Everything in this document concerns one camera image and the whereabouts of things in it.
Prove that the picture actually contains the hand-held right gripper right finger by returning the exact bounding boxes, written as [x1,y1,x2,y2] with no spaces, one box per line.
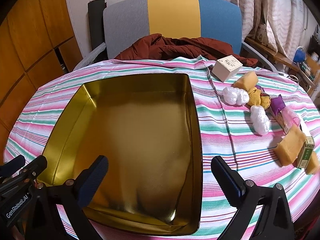
[211,156,298,240]

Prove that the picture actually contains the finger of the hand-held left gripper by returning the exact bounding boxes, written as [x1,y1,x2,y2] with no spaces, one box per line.
[0,155,25,178]
[22,155,48,180]

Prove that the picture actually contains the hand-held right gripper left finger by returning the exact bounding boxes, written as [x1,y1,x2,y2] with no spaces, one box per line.
[21,155,109,240]

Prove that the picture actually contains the gold metal tin box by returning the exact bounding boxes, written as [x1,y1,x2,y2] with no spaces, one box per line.
[42,74,203,235]

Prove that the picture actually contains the small green white box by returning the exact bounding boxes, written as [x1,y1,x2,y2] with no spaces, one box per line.
[297,136,315,168]

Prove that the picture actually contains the yellow cookie packet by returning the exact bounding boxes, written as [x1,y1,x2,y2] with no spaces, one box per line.
[246,86,272,109]

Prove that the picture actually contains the cream cardboard box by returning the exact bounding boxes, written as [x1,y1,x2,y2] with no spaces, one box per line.
[212,55,243,82]

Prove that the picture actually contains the pink green striped tablecloth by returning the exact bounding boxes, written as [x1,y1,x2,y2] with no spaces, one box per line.
[4,56,320,240]

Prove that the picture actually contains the white plastic wrapped ball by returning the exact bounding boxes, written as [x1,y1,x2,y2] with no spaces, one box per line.
[250,106,270,135]
[222,87,249,105]

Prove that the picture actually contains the pink snack packet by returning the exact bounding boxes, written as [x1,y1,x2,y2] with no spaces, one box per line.
[280,106,302,130]

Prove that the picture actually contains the brown wooden side desk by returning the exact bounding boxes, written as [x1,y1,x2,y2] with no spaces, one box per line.
[245,36,318,95]

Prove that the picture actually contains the orange wooden wardrobe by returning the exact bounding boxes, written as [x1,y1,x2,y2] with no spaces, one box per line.
[0,0,85,140]

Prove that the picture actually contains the red-brown padded jacket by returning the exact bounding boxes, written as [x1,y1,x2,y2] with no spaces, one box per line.
[116,34,258,68]

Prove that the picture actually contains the blue round container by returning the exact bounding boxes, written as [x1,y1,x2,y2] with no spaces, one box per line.
[292,46,308,64]

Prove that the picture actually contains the black upright board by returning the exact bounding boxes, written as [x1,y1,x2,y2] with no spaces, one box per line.
[87,0,108,53]

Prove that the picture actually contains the grey yellow blue chair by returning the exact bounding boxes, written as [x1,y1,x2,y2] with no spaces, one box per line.
[102,0,278,74]

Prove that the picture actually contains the pink patterned curtain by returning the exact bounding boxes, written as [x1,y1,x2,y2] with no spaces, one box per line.
[164,0,310,58]

